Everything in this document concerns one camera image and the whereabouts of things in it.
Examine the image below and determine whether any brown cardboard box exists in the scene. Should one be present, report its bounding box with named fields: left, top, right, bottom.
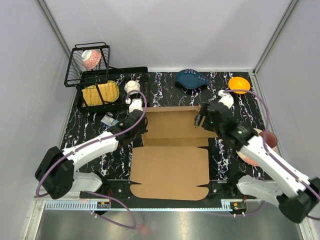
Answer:
left=130, top=106, right=217, bottom=201

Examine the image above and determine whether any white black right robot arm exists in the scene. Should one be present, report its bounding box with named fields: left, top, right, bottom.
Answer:
left=194, top=102, right=320, bottom=224

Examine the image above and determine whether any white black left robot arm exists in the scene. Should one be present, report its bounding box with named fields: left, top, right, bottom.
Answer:
left=35, top=109, right=147, bottom=200

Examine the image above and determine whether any silver blue toothpaste tube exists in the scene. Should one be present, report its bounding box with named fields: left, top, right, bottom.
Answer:
left=101, top=115, right=119, bottom=127

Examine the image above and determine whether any dark blue leaf dish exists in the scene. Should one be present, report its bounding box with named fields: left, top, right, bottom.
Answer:
left=175, top=69, right=211, bottom=90

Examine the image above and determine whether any orange round bowl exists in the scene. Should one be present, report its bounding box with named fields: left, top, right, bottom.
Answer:
left=228, top=76, right=251, bottom=94

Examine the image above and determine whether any white flower-shaped cup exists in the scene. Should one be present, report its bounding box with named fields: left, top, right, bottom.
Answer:
left=124, top=80, right=141, bottom=94

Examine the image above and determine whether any woven bamboo tray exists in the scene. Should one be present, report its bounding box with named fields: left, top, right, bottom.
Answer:
left=82, top=80, right=120, bottom=107

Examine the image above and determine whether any white floral plate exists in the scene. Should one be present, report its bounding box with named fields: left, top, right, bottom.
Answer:
left=236, top=150, right=248, bottom=162

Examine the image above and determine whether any dark red cup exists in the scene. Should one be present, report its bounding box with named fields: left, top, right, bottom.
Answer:
left=259, top=131, right=278, bottom=151

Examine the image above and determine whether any pink patterned ceramic bowl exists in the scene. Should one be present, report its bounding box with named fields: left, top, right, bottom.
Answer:
left=81, top=49, right=102, bottom=71

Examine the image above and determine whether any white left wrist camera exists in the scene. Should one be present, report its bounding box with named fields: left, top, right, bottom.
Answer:
left=125, top=98, right=144, bottom=113

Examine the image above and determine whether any black wire dish rack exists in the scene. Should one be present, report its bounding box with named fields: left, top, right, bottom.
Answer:
left=64, top=42, right=150, bottom=113

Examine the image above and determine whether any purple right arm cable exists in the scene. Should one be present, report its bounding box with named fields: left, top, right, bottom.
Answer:
left=199, top=89, right=320, bottom=221

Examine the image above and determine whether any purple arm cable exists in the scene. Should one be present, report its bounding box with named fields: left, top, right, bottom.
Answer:
left=36, top=89, right=148, bottom=230
left=199, top=89, right=320, bottom=221

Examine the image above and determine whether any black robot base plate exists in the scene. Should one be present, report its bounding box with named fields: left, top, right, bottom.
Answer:
left=79, top=180, right=255, bottom=203

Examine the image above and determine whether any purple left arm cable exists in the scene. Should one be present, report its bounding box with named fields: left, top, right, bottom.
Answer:
left=36, top=89, right=148, bottom=230

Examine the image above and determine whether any aluminium front rail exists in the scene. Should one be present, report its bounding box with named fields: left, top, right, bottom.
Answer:
left=39, top=188, right=261, bottom=212

